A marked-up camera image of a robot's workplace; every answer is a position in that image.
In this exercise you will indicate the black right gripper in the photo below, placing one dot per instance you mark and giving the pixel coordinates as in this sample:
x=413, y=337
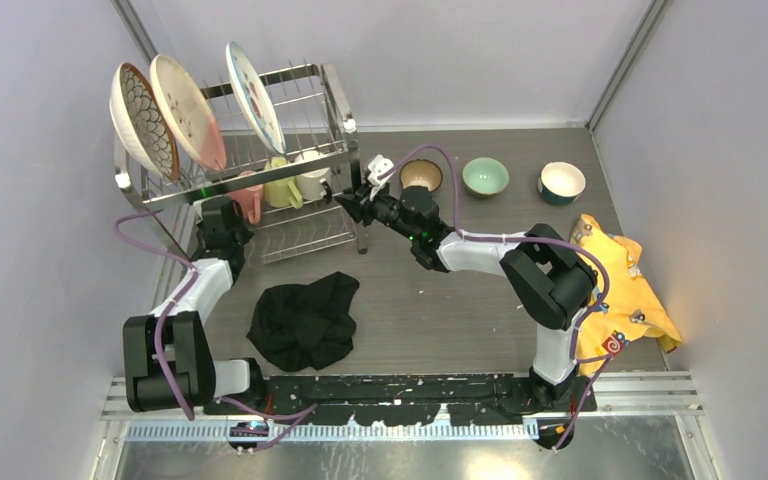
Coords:
x=361, y=209

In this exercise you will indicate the white ribbed mug black handle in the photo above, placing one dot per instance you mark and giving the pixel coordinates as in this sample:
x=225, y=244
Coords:
x=310, y=183

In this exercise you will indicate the light green mug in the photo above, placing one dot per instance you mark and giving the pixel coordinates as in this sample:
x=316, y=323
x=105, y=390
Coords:
x=282, y=192

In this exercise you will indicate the pink mug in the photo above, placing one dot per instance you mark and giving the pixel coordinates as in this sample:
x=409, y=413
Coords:
x=250, y=200

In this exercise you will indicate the watermelon pattern plate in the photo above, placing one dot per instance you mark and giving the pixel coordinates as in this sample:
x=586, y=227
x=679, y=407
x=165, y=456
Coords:
x=253, y=99

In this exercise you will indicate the pink and cream plate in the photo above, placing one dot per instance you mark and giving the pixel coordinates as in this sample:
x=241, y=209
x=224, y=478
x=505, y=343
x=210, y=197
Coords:
x=187, y=113

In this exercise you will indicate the dark blue bowl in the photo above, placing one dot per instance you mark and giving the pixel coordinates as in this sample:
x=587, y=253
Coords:
x=560, y=183

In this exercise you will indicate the flower pattern brown-rim plate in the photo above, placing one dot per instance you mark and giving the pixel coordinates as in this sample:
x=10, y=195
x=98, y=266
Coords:
x=139, y=123

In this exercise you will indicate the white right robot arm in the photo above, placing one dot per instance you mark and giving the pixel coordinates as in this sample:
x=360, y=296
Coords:
x=553, y=279

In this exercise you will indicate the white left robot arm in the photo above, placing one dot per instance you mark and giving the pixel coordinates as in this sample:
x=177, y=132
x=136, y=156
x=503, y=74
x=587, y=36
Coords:
x=167, y=358

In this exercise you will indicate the metal dish rack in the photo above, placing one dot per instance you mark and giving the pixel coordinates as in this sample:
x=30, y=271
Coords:
x=315, y=114

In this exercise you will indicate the brown bowl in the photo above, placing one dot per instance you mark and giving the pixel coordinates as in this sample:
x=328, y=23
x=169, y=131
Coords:
x=421, y=172

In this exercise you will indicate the mint green bowl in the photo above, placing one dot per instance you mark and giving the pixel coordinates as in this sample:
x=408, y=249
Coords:
x=485, y=177

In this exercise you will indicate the black cloth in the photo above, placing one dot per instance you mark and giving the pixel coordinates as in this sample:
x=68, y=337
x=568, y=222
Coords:
x=300, y=326

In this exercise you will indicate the yellow cartoon cloth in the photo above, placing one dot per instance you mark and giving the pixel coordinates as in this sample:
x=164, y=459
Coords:
x=630, y=311

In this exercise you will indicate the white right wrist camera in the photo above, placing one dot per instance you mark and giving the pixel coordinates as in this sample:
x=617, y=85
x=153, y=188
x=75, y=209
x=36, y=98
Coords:
x=380, y=170

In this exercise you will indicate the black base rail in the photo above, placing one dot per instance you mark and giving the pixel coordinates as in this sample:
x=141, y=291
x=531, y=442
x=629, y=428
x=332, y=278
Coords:
x=404, y=400

